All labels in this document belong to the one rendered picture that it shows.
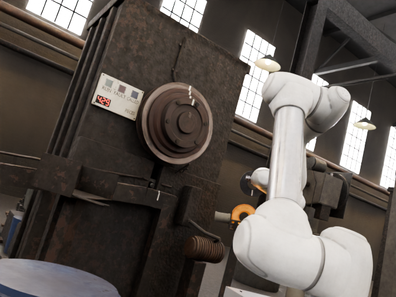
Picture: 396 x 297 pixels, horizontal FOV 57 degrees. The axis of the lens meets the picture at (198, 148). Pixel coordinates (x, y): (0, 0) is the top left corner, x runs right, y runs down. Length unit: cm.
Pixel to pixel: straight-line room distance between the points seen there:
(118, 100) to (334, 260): 144
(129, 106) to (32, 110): 600
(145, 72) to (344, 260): 155
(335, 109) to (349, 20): 681
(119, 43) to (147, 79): 25
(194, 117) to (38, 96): 625
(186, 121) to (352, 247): 120
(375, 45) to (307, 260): 798
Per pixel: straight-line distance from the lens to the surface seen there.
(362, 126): 1165
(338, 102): 139
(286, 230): 100
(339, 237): 109
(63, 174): 147
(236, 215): 216
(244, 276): 462
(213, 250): 208
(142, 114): 198
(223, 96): 247
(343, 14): 806
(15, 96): 800
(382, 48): 904
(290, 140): 120
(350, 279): 109
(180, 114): 200
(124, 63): 215
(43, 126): 802
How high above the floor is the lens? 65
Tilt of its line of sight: 10 degrees up
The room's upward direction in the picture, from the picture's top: 16 degrees clockwise
